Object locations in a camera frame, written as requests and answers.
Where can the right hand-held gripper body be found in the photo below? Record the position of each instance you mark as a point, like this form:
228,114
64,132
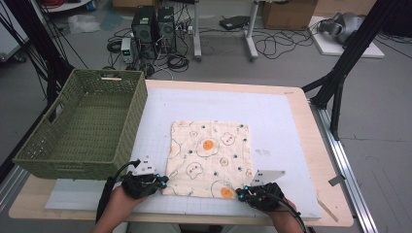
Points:
265,195

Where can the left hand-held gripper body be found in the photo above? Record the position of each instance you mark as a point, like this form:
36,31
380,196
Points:
141,186

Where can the cream cloth with egg print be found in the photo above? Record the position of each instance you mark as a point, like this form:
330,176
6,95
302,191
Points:
207,161

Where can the person's right hand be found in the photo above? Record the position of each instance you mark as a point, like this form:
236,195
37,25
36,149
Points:
283,212

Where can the person's left hand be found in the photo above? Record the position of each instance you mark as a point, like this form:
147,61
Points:
121,204

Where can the thin wooden stick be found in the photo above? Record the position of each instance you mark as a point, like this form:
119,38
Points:
327,208

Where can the green woven basket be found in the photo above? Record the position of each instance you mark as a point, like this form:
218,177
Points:
84,129

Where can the white foam mat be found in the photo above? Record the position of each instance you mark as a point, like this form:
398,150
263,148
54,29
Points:
210,103

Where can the small white power supply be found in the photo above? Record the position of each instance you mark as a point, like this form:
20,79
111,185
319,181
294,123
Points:
127,50

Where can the white desk leg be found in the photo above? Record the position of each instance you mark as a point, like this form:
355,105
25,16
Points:
251,35
197,35

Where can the black computer tower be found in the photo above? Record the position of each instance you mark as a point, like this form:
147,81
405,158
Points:
166,29
144,29

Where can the white power strip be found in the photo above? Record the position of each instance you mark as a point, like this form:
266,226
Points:
184,29

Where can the flat black device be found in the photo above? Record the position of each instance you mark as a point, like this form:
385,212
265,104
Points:
233,22

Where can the clear plastic bag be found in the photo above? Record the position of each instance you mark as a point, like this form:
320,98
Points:
83,24

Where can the white floor board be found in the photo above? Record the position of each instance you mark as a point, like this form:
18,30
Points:
366,50

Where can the large cardboard box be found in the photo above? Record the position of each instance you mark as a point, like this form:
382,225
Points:
288,14

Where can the grey rounded device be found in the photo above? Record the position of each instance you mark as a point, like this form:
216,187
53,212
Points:
343,26

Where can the small grey metal bracket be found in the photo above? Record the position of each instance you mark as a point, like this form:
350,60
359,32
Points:
336,180

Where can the aluminium rail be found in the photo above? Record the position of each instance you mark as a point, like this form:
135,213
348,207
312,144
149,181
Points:
13,187
343,161

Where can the black metal frame stand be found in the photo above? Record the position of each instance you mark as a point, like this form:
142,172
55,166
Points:
32,32
356,42

